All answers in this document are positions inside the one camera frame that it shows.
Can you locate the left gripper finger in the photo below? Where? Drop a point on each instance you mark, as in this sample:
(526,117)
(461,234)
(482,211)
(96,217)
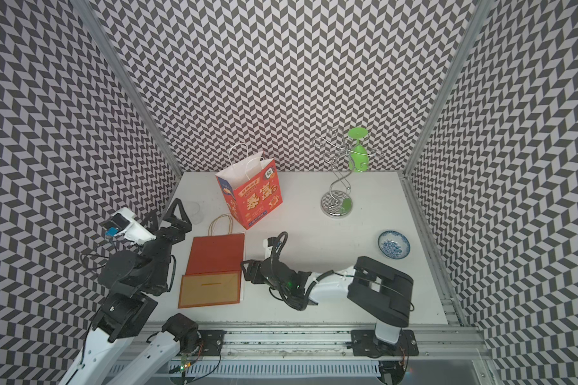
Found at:
(150,221)
(176,215)

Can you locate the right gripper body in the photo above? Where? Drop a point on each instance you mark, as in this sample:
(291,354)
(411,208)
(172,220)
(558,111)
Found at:
(255,271)

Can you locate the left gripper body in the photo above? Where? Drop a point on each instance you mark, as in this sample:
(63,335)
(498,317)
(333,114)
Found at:
(160,249)

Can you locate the plain red paper bag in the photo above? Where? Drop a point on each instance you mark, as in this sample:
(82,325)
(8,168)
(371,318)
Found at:
(213,275)

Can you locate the white happy every day bag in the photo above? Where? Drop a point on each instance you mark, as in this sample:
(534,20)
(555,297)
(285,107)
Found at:
(243,284)

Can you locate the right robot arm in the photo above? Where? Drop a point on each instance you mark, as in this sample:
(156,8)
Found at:
(382,291)

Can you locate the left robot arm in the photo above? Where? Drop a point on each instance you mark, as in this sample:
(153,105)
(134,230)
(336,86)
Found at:
(134,280)

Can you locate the red printed paper bag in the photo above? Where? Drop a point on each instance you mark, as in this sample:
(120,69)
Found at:
(250,187)

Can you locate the clear plastic cup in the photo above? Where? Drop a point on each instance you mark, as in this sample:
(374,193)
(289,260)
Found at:
(194,212)

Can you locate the blue white ceramic dish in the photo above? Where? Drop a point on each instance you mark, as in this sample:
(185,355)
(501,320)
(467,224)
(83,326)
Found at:
(394,245)

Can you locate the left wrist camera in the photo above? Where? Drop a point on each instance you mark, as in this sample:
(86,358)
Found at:
(123,223)

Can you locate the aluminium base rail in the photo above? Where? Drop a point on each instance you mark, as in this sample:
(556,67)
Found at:
(287,351)

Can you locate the green wire rack stand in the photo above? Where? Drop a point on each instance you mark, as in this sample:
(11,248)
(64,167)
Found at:
(346,158)

